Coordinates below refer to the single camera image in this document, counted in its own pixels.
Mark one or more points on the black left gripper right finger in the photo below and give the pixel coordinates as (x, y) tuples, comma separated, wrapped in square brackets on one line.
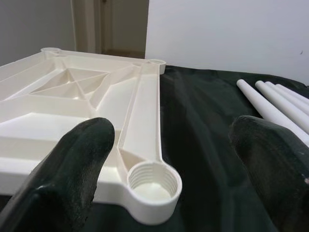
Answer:
[(277, 174)]

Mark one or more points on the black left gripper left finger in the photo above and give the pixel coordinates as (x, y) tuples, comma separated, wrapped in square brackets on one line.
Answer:
[(62, 181)]

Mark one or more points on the black cloth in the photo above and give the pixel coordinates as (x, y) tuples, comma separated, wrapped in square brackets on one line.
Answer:
[(205, 120)]

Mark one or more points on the cream plastic table top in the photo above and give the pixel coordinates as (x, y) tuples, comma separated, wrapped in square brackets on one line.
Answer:
[(48, 113)]

